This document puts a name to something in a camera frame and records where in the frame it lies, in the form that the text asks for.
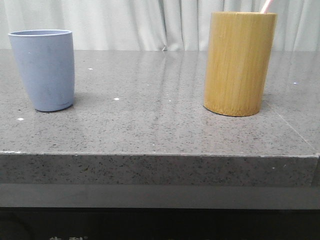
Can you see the blue plastic cup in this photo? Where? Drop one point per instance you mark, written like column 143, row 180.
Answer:
column 46, row 63

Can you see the bamboo chopstick holder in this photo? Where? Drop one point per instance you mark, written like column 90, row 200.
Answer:
column 239, row 50

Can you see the white curtain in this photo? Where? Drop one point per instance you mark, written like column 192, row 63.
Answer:
column 123, row 25

